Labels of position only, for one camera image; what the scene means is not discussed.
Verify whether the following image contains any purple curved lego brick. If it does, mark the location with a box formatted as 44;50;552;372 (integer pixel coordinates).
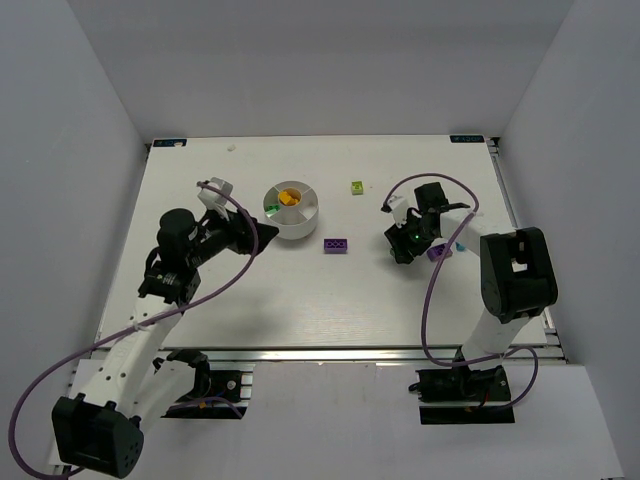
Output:
426;244;453;262

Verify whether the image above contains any green curved lego brick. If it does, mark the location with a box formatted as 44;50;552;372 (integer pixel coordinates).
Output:
265;205;280;216

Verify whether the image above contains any orange 2x4 lego brick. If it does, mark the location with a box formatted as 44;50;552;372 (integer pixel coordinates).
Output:
278;191;295;206

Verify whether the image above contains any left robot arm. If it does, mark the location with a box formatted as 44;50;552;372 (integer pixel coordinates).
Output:
52;208;279;478

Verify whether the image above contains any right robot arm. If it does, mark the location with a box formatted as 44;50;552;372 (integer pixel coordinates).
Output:
381;182;558;372

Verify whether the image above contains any lime 2x2 lego brick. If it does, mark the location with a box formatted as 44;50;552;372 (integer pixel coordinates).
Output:
351;181;364;195

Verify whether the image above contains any white round divided container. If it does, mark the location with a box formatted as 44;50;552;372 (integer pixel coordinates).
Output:
263;181;319;241

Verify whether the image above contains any purple 2x4 lego brick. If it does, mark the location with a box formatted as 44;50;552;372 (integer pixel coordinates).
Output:
323;238;348;254

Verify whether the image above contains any left blue table label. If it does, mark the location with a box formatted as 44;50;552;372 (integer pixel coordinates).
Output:
152;138;187;148

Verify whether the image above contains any blue table label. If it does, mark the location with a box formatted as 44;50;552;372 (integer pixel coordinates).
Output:
449;135;485;144
152;138;187;148

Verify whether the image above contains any right blue table label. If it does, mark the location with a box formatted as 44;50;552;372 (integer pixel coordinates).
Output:
449;135;485;144

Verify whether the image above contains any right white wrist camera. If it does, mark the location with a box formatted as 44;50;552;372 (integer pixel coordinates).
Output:
381;195;410;228

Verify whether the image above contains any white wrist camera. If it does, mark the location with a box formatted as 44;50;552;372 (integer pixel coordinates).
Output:
197;177;233;211
381;195;410;228

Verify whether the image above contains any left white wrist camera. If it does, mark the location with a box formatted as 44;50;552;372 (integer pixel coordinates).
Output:
197;177;233;211

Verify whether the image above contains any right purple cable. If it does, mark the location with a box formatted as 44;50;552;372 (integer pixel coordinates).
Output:
382;172;539;412

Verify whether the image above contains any purple cable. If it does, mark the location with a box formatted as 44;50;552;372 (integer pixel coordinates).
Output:
7;182;260;479
382;172;539;412

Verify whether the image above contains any aluminium table rail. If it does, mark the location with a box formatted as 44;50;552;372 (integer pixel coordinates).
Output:
92;344;569;365

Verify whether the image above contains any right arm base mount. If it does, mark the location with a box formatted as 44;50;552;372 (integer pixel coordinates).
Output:
408;366;515;425

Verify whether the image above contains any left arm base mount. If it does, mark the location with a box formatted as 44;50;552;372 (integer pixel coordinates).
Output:
152;349;252;420

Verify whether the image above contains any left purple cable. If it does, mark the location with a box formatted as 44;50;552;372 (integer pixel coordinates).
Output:
7;182;260;479

